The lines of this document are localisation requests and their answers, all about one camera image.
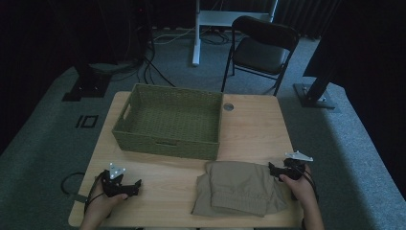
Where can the person's left hand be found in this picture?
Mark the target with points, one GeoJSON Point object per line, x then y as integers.
{"type": "Point", "coordinates": [99, 206]}

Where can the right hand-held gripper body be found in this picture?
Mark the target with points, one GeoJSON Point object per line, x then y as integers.
{"type": "Point", "coordinates": [293, 171]}

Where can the khaki pants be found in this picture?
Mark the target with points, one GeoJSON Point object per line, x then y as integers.
{"type": "Point", "coordinates": [237, 188]}

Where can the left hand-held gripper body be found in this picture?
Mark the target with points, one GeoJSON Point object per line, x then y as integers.
{"type": "Point", "coordinates": [111, 187]}

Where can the black slanted stand with base plate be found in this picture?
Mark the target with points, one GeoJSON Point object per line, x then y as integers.
{"type": "Point", "coordinates": [314, 97]}

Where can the grey round table grommet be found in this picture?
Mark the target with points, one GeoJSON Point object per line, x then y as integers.
{"type": "Point", "coordinates": [228, 106]}

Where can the white metal desk frame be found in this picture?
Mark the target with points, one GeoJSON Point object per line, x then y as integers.
{"type": "Point", "coordinates": [196, 38]}

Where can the black stand with square base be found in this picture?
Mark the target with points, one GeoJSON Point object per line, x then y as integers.
{"type": "Point", "coordinates": [87, 86]}

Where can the green woven basket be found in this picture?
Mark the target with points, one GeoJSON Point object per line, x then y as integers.
{"type": "Point", "coordinates": [169, 124]}

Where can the person's right hand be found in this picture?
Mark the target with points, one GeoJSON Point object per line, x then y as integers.
{"type": "Point", "coordinates": [301, 190]}

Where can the black folding chair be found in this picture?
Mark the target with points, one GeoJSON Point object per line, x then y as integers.
{"type": "Point", "coordinates": [260, 54]}

